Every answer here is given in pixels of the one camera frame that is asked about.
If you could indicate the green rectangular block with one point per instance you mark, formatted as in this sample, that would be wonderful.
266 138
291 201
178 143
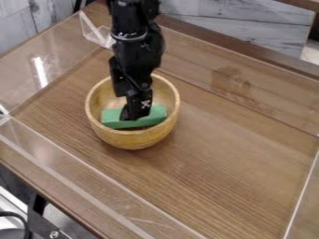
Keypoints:
111 118

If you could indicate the black table leg frame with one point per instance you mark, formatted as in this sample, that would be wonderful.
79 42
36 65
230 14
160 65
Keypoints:
39 225

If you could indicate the brown wooden bowl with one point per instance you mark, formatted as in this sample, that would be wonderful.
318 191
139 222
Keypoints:
132 138

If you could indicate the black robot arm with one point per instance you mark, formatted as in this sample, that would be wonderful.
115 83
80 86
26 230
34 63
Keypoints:
134 17

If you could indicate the clear acrylic tray walls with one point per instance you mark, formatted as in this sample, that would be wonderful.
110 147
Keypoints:
234 175

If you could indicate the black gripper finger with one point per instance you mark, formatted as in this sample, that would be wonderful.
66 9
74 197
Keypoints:
138 104
120 83

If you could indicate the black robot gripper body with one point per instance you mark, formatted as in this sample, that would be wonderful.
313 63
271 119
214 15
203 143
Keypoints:
138 53

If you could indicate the clear acrylic corner bracket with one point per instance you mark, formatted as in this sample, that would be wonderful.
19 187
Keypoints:
96 34

